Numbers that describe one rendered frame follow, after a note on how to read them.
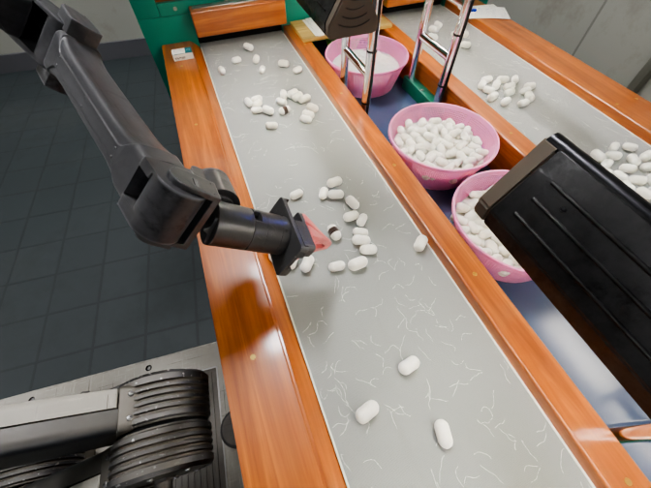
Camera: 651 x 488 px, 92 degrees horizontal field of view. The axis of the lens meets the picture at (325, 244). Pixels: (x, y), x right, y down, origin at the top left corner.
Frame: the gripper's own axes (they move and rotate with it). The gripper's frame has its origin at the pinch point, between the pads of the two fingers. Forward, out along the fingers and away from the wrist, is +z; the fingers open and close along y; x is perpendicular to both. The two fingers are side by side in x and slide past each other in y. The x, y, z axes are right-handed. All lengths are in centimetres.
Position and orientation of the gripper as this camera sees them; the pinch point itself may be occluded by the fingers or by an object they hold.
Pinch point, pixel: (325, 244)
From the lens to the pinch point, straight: 51.6
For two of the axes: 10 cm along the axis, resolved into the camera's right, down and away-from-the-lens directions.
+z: 7.3, 1.4, 6.7
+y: -3.5, -7.7, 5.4
